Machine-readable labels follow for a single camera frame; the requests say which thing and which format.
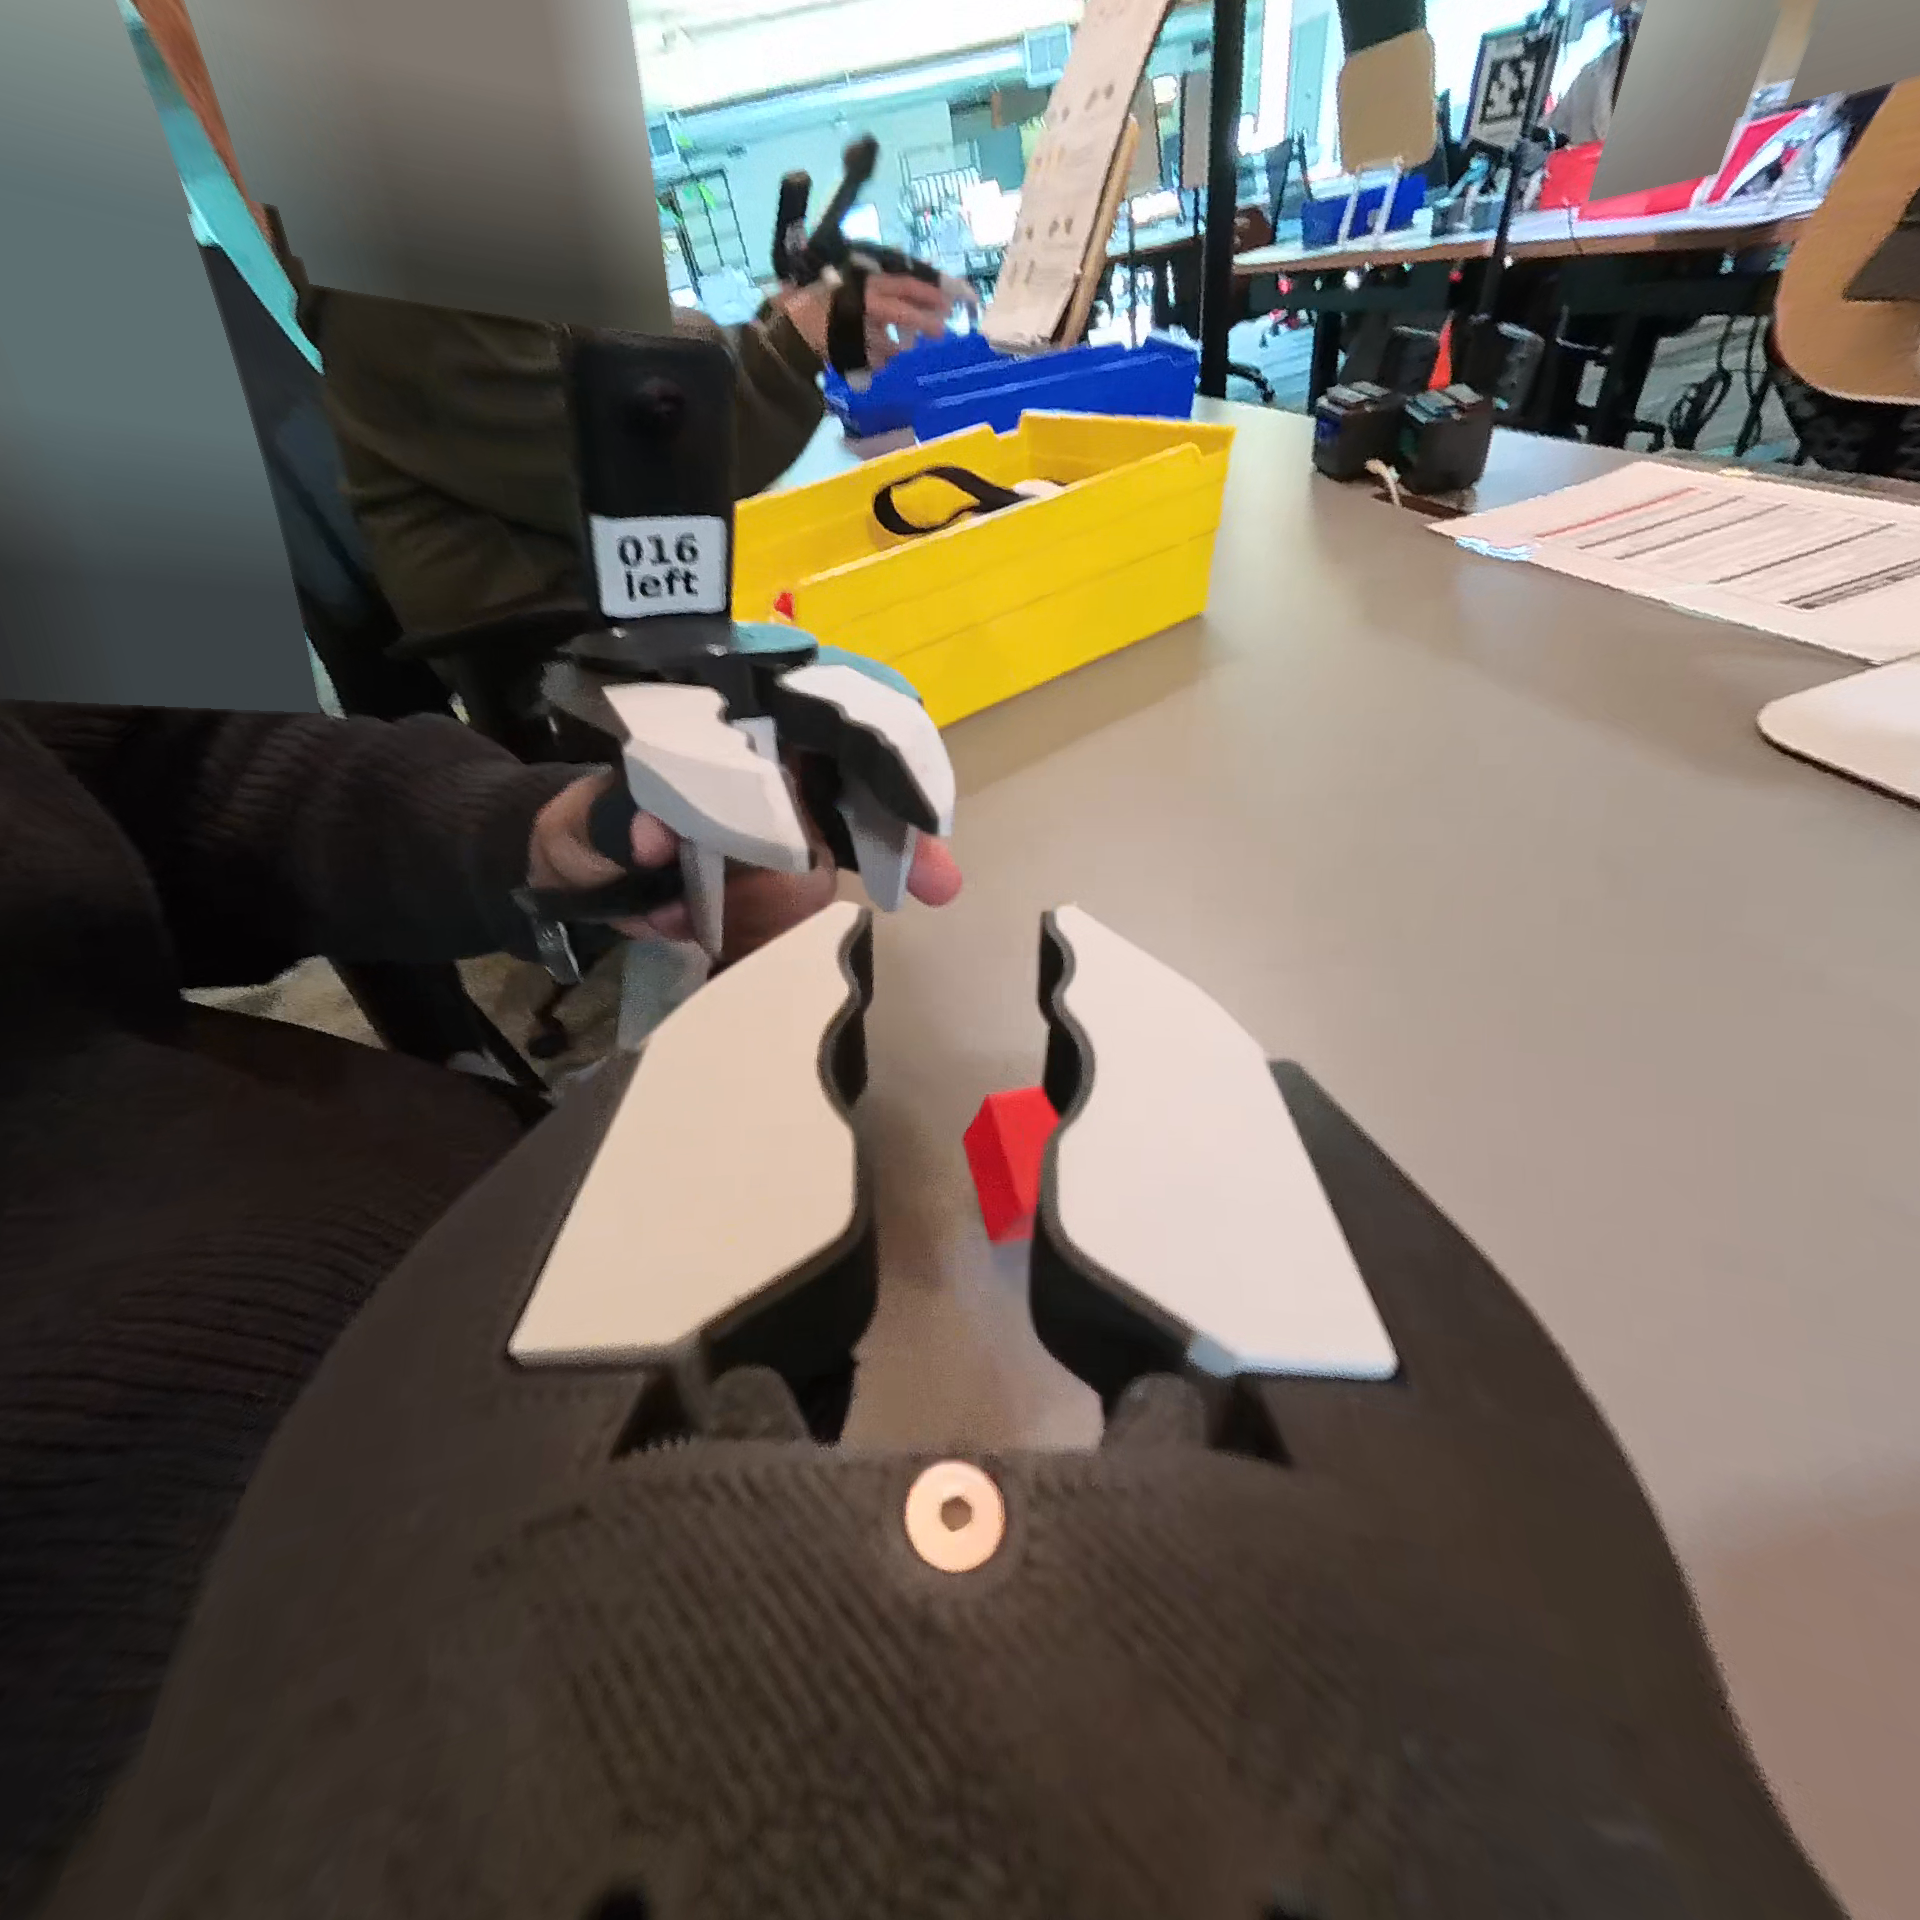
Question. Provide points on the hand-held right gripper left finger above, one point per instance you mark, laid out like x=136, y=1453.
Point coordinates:
x=720, y=1171

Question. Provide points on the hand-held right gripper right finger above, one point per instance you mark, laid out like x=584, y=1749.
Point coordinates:
x=1215, y=1184

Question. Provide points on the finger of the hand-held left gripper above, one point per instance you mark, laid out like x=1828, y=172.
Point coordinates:
x=901, y=764
x=705, y=764

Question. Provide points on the red plastic block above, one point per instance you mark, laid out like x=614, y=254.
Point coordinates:
x=1002, y=1162

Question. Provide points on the yellow plastic bin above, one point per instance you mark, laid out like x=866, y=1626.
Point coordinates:
x=1049, y=599

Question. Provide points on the person's left hand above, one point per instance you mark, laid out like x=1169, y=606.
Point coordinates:
x=765, y=908

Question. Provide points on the blue plastic bin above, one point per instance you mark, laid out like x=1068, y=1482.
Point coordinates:
x=1049, y=382

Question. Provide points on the wooden instruction board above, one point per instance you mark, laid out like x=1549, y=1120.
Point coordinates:
x=1073, y=181

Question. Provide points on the person's black sweater torso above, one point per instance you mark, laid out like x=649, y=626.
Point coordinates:
x=194, y=1350

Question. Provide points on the black battery charger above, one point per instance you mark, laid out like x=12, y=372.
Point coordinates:
x=1447, y=437
x=1359, y=429

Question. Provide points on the black pole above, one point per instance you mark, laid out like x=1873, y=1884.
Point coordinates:
x=1224, y=196

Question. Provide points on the wooden desk with black legs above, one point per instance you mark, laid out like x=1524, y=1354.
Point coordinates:
x=1501, y=240

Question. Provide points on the printed paper sheet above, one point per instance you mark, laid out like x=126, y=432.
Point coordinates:
x=1695, y=547

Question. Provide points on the red box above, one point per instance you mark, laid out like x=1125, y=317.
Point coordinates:
x=1681, y=172

